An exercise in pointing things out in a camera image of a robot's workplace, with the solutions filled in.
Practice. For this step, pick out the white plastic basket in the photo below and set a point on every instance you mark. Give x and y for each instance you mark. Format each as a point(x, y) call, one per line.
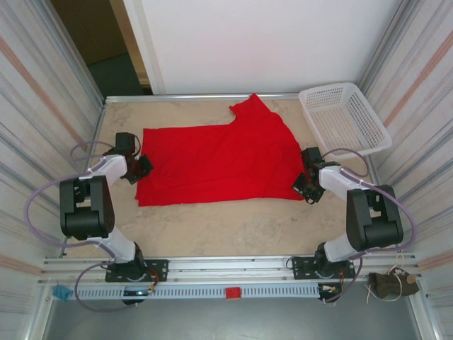
point(347, 124)

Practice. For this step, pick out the red t-shirt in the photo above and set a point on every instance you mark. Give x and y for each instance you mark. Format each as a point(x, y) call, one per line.
point(219, 163)

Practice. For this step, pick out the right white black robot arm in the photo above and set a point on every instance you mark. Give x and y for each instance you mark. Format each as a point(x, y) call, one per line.
point(375, 219)

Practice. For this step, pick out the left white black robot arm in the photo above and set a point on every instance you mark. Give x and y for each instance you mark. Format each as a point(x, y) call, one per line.
point(85, 212)

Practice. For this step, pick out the small circuit board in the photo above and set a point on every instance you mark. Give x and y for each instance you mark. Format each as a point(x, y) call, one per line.
point(331, 289)
point(138, 293)

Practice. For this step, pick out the small red block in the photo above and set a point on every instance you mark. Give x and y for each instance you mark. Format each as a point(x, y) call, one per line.
point(233, 293)

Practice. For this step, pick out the small blue block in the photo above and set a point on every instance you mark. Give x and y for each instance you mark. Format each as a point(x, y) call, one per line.
point(61, 293)

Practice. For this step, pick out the grey metal sheet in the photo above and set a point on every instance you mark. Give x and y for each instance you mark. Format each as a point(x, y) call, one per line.
point(226, 322)

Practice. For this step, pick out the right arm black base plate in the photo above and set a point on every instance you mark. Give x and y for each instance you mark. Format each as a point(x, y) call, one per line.
point(301, 267)

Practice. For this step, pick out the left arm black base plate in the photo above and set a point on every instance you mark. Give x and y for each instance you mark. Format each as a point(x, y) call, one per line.
point(159, 269)

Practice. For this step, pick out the white door frame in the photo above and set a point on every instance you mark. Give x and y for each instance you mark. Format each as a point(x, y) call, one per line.
point(141, 35)

